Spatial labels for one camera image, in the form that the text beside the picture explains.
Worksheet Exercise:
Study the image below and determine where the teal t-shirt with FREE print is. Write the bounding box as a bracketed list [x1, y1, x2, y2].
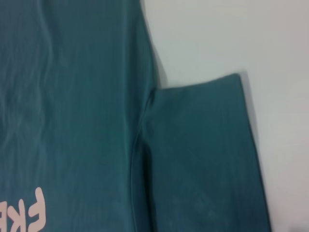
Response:
[0, 0, 274, 232]

